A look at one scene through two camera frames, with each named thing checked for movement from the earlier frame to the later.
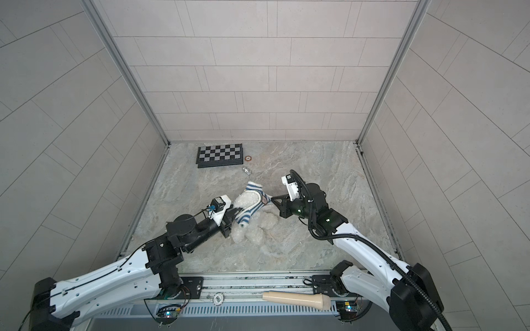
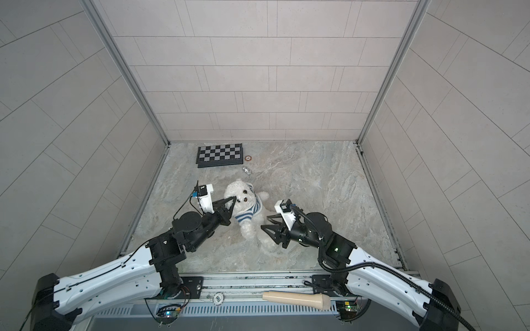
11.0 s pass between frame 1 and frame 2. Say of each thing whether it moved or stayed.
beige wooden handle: stayed
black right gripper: moved
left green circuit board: stayed
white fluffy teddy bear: moved
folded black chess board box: stayed
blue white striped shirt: moved
